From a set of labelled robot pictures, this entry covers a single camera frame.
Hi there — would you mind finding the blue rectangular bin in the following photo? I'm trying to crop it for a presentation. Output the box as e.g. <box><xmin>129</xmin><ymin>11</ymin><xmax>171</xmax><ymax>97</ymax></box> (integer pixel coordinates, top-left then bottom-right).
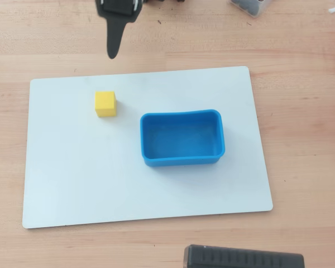
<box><xmin>140</xmin><ymin>109</ymin><xmax>226</xmax><ymax>168</ymax></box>

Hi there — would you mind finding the black ribbed device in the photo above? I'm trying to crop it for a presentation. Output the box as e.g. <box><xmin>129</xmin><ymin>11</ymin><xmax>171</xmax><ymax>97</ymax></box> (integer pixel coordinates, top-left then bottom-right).
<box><xmin>183</xmin><ymin>244</ymin><xmax>305</xmax><ymax>268</ymax></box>

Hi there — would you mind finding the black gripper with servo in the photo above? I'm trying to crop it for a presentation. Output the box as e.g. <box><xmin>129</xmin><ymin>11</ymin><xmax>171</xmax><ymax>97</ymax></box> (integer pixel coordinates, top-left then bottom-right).
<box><xmin>95</xmin><ymin>0</ymin><xmax>138</xmax><ymax>60</ymax></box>

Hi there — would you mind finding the clear plastic container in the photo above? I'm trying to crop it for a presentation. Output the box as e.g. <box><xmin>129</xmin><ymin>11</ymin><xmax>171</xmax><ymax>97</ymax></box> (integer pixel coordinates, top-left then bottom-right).
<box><xmin>227</xmin><ymin>0</ymin><xmax>272</xmax><ymax>19</ymax></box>

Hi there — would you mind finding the white rectangular board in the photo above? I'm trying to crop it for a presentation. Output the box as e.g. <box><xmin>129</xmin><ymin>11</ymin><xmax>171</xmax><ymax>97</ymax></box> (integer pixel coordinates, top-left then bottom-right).
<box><xmin>22</xmin><ymin>65</ymin><xmax>274</xmax><ymax>229</ymax></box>

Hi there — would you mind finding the yellow cube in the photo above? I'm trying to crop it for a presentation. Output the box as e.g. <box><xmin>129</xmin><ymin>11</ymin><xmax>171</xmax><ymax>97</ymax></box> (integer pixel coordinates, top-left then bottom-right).
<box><xmin>94</xmin><ymin>90</ymin><xmax>118</xmax><ymax>118</ymax></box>

